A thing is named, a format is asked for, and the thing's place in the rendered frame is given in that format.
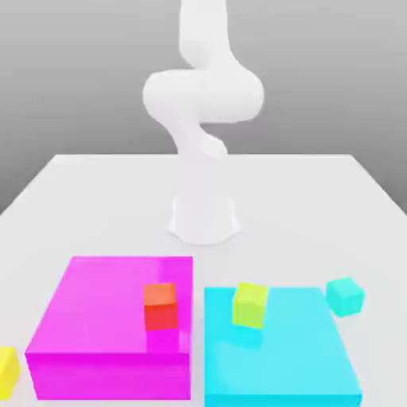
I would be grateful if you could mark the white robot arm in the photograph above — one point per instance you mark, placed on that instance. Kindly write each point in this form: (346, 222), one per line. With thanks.
(203, 95)

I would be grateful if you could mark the small lime green cube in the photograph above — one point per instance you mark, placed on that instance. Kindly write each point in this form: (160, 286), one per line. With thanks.
(249, 306)

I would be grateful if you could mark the small red cube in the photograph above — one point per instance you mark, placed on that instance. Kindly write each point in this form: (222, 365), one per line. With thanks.
(160, 313)

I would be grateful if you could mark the small turquoise cube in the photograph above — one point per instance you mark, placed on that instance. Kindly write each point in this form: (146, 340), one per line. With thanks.
(345, 297)

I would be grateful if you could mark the small yellow cube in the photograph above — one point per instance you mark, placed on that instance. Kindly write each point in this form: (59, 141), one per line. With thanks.
(8, 372)

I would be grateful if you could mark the large magenta box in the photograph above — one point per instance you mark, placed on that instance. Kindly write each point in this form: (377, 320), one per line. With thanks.
(95, 318)

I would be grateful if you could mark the large cyan box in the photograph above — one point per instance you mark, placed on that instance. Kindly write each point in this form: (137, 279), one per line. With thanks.
(279, 356)

